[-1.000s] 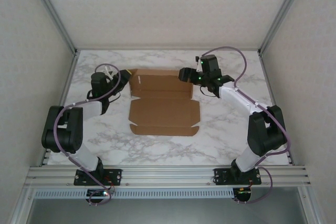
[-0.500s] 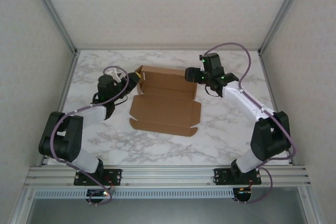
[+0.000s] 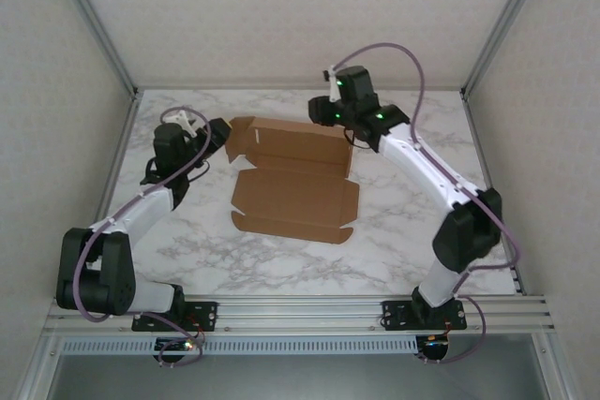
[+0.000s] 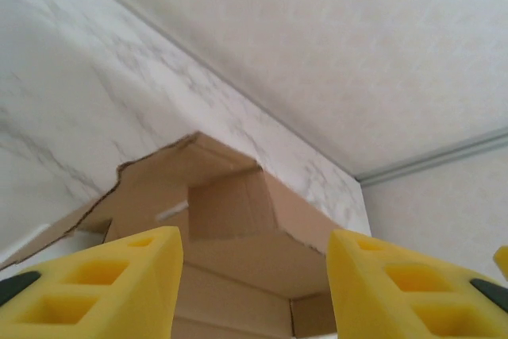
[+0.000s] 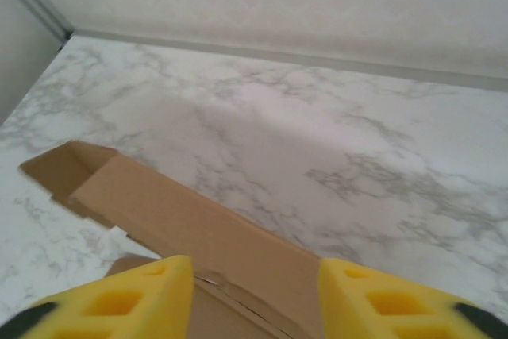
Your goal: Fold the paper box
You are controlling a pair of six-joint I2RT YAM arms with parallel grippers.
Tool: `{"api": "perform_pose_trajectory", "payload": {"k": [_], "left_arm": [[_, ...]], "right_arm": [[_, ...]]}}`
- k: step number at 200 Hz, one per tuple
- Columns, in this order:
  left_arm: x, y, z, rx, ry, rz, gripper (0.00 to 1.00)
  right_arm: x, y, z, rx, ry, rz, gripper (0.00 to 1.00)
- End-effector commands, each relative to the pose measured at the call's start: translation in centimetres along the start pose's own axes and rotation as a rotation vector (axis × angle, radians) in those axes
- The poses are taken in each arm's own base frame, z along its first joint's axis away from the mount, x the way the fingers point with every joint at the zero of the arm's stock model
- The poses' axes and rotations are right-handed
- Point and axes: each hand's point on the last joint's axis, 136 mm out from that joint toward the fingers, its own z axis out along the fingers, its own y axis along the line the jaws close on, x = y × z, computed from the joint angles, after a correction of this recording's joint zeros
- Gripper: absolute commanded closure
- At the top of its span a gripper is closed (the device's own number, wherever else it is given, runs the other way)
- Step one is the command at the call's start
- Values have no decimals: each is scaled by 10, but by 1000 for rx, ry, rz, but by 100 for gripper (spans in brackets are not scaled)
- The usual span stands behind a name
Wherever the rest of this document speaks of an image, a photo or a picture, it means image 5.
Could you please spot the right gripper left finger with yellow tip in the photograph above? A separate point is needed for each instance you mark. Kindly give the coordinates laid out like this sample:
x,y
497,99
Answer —
x,y
99,307

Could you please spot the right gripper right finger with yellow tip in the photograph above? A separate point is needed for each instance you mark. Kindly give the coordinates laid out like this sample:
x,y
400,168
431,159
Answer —
x,y
397,311

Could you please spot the brown cardboard box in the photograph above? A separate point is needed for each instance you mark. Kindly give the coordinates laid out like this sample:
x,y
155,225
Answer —
x,y
178,212

